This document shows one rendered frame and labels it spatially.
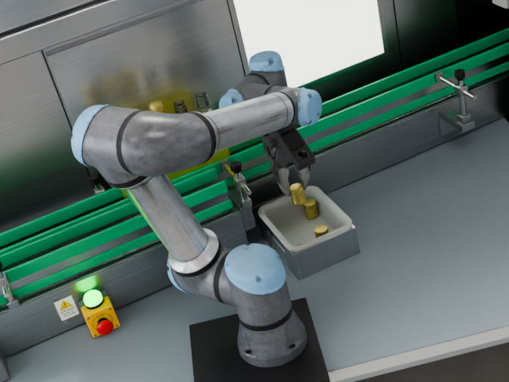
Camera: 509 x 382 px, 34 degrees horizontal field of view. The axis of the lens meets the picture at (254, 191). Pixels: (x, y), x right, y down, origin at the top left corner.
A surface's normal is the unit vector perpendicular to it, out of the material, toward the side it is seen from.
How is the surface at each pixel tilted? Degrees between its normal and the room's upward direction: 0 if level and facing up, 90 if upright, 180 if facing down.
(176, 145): 73
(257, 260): 7
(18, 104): 90
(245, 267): 7
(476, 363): 0
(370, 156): 90
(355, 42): 90
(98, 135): 49
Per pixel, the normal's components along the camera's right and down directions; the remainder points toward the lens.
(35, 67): 0.39, 0.44
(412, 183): -0.21, -0.82
